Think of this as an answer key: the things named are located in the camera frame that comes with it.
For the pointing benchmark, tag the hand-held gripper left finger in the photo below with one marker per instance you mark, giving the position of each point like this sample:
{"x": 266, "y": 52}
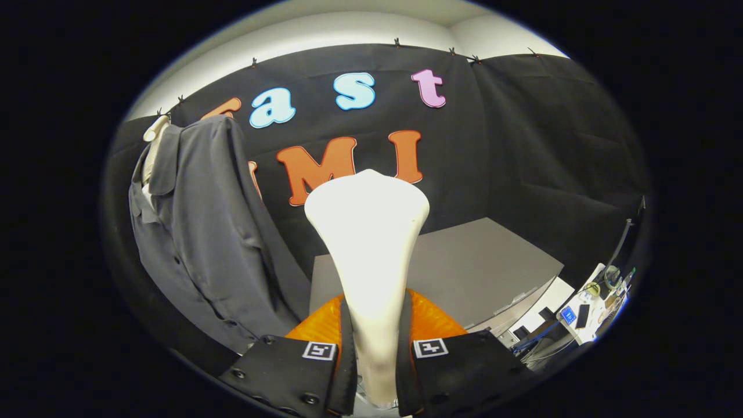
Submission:
{"x": 349, "y": 371}

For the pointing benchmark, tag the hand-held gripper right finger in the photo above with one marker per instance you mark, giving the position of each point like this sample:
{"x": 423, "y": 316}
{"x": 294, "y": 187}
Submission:
{"x": 404, "y": 371}

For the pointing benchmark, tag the grey button shirt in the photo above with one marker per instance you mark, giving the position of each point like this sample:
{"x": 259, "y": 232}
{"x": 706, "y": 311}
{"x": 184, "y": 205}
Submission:
{"x": 209, "y": 232}

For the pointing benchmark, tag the grey cabinet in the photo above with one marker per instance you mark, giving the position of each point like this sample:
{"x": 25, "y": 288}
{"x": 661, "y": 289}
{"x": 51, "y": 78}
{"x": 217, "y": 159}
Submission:
{"x": 476, "y": 267}

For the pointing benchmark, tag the cluttered white desk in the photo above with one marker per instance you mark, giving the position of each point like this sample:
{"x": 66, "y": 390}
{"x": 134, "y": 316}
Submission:
{"x": 595, "y": 307}

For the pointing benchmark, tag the white mannequin torso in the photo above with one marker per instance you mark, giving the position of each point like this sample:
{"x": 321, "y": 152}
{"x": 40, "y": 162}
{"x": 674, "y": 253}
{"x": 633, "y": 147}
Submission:
{"x": 154, "y": 151}

